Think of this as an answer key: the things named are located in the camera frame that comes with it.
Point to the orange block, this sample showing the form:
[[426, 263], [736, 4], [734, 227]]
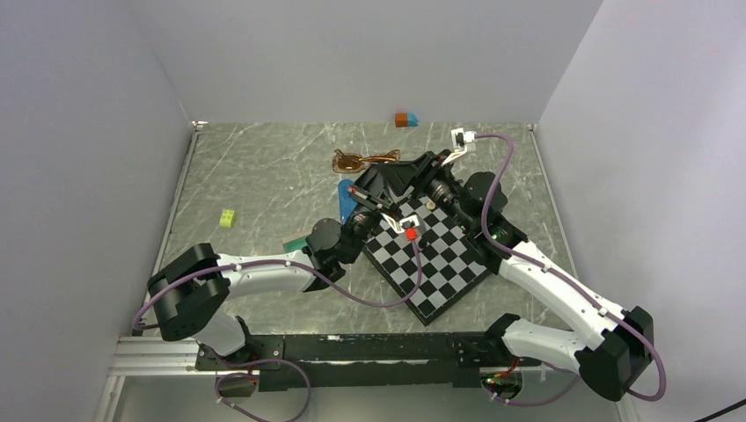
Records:
[[401, 120]]

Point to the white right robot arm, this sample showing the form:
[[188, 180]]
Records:
[[608, 346]]

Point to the brown brick block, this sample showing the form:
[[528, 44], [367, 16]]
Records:
[[294, 243]]

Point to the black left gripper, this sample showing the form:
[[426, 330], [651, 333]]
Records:
[[376, 203]]

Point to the brown sunglasses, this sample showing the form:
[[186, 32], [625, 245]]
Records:
[[353, 163]]

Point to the black white chessboard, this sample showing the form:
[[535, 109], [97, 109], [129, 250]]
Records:
[[449, 268]]

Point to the lime green toy brick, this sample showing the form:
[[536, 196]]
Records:
[[227, 219]]

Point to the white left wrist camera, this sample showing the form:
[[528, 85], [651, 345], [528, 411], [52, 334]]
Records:
[[406, 226]]

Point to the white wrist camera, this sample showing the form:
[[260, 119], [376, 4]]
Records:
[[463, 142], [406, 226]]

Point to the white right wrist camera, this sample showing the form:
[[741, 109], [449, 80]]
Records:
[[463, 142]]

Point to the blue glasses case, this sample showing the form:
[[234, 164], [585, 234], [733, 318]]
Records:
[[346, 204]]

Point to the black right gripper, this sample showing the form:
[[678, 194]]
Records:
[[402, 175]]

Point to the black base frame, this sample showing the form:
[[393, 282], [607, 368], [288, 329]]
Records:
[[459, 359]]

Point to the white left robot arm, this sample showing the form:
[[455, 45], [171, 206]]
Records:
[[186, 295]]

